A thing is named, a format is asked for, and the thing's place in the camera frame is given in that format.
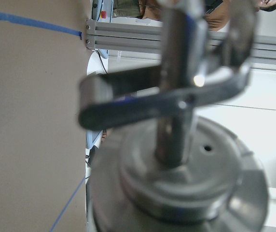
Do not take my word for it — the clear glass sauce bottle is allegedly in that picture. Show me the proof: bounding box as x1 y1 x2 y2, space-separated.
78 0 268 232

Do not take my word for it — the seated person black shirt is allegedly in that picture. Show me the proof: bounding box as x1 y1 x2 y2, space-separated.
113 0 276 31

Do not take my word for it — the aluminium frame post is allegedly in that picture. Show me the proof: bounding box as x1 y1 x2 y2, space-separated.
84 19 276 65

